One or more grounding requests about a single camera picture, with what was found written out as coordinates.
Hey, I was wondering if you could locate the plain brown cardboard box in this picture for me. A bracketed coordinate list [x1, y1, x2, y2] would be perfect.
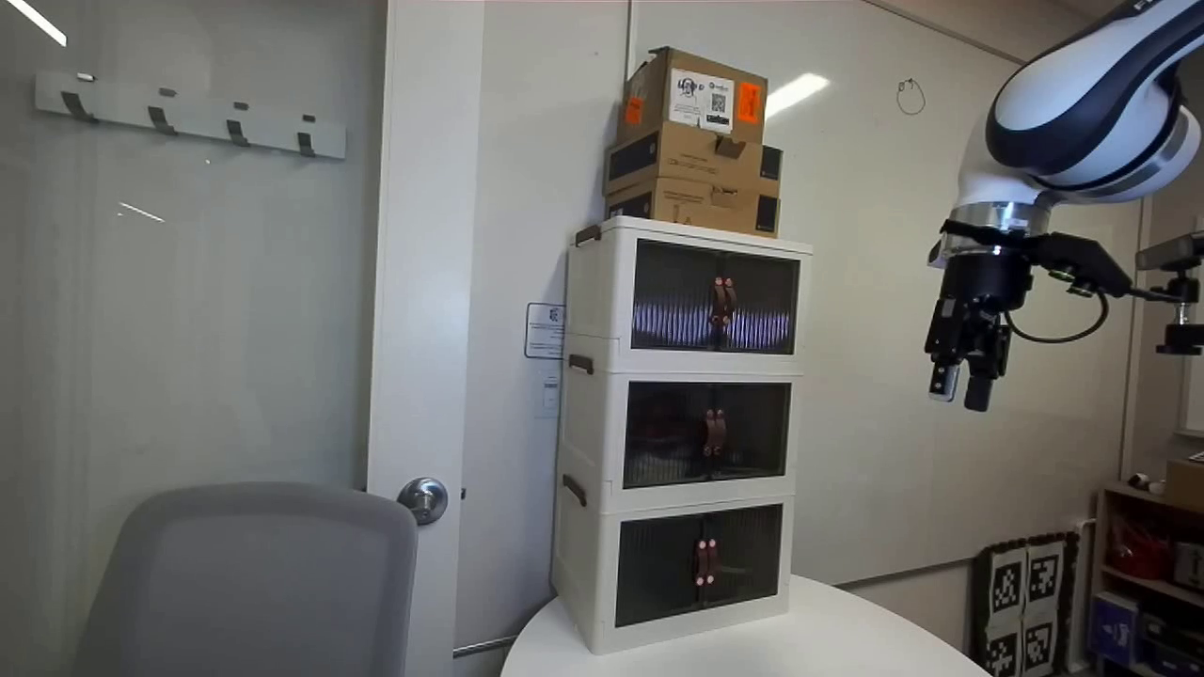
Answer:
[1164, 452, 1204, 513]

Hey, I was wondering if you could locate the small wall label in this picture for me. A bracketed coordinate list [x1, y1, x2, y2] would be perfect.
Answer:
[521, 299, 573, 364]

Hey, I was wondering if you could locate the wooden storage shelf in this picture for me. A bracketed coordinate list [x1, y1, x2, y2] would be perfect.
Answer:
[1089, 483, 1204, 677]

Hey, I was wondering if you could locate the large cardboard box black tape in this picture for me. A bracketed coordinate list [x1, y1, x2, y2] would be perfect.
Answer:
[603, 117, 786, 237]

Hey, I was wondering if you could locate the grey office chair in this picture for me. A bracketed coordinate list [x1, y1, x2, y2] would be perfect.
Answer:
[70, 483, 427, 677]

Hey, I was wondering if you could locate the black camera on stand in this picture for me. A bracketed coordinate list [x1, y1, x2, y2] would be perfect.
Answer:
[1134, 229, 1204, 361]

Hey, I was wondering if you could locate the white framed glass door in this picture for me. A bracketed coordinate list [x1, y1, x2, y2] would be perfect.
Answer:
[0, 0, 491, 677]

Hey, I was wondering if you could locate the silver door handle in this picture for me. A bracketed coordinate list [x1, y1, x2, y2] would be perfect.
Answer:
[395, 476, 452, 531]

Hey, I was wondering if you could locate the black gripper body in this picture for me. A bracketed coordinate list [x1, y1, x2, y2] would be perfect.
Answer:
[923, 249, 1039, 369]

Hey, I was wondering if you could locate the red container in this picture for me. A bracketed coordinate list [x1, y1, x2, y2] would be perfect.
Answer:
[1106, 509, 1177, 582]

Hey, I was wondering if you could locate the grey coat hook rack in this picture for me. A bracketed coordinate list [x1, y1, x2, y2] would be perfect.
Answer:
[29, 68, 353, 166]

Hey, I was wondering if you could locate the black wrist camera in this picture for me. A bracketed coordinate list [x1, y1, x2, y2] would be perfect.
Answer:
[936, 220, 1141, 303]

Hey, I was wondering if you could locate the black white tag board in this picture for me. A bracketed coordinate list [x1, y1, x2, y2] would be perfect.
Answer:
[970, 531, 1085, 677]

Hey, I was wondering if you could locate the white stacked storage cabinet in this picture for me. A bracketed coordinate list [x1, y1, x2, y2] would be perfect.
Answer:
[548, 212, 815, 655]

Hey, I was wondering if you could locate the blue box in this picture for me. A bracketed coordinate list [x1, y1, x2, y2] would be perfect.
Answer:
[1089, 590, 1143, 666]

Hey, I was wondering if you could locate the small cardboard box orange sticker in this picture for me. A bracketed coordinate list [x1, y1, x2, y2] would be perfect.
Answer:
[617, 44, 770, 147]

